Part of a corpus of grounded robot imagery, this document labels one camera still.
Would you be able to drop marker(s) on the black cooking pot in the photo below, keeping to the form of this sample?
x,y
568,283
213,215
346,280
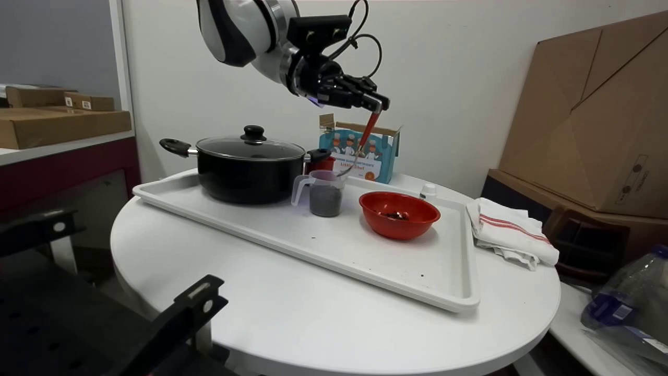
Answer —
x,y
245,182

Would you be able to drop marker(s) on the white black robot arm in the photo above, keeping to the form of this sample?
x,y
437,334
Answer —
x,y
288,48

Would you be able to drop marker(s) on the clear measuring jug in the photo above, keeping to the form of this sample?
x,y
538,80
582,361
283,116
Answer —
x,y
322,188

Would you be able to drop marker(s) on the white red striped towel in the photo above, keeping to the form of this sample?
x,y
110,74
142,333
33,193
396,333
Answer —
x,y
513,235

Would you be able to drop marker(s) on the large brown cardboard box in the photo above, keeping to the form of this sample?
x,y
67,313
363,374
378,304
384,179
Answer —
x,y
591,122

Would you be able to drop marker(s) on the white plastic tray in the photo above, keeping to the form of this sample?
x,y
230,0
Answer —
x,y
434,267

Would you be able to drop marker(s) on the wooden shelf boards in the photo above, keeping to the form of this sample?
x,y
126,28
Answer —
x,y
51,116

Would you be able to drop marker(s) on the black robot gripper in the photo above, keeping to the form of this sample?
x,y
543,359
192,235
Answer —
x,y
320,80

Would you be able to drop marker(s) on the red plastic bowl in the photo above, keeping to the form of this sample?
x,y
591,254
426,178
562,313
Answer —
x,y
397,215

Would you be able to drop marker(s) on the glass pot lid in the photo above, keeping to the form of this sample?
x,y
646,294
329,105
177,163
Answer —
x,y
252,145

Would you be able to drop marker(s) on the round white table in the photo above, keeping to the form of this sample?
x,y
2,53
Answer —
x,y
297,320

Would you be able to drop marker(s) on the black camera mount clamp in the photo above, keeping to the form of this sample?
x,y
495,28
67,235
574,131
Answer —
x,y
168,349

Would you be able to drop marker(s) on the clear plastic bag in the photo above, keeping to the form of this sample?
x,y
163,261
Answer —
x,y
632,308

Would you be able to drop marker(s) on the blue white cardboard box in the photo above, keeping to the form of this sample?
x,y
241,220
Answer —
x,y
370,161

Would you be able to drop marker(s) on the orange plastic spoon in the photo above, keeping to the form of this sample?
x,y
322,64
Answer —
x,y
375,116

